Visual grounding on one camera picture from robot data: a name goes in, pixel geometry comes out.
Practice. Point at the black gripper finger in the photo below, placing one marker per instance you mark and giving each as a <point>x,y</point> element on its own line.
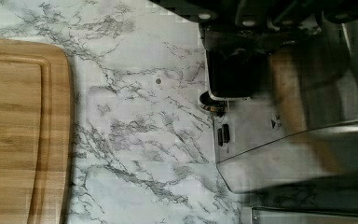
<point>234,61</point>

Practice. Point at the stainless steel two-slot toaster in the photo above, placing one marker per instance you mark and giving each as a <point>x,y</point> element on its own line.
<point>298,121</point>

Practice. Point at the stainless steel toaster oven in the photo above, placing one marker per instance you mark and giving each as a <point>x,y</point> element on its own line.
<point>261,215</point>

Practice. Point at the bamboo cutting board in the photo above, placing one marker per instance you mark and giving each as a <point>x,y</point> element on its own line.
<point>36,126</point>

